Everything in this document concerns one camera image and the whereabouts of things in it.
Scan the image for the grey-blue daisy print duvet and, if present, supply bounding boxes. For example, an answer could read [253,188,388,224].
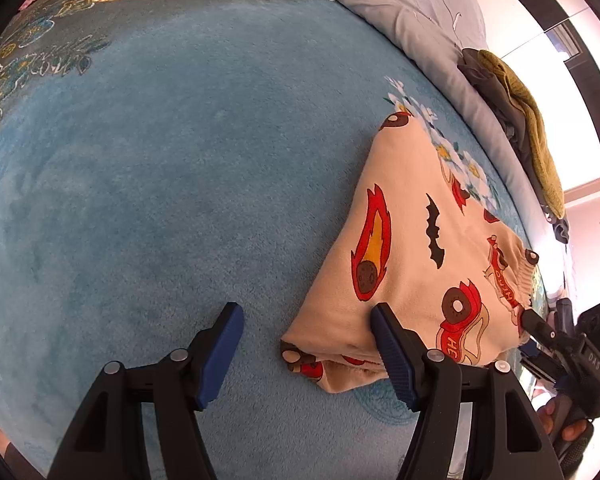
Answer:
[269,0,577,306]

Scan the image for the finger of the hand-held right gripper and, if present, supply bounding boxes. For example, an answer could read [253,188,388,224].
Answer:
[520,308,561,356]

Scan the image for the person's right hand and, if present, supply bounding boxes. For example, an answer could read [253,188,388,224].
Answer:
[537,400,594,450]

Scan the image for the olive green knitted sweater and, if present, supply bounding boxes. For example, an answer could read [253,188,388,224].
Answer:
[480,50,566,221]

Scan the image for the dark grey garment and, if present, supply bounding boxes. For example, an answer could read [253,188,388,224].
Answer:
[547,212,572,246]
[457,49,536,171]

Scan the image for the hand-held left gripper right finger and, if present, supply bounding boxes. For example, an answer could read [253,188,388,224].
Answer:
[370,302,566,480]

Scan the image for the white wardrobe with black stripe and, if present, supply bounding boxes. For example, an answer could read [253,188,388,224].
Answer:
[472,0,600,196]

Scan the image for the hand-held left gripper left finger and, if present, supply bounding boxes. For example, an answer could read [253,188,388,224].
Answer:
[47,302,245,480]

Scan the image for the cream car print pajama pants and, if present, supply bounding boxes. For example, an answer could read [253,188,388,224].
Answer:
[280,112,542,396]

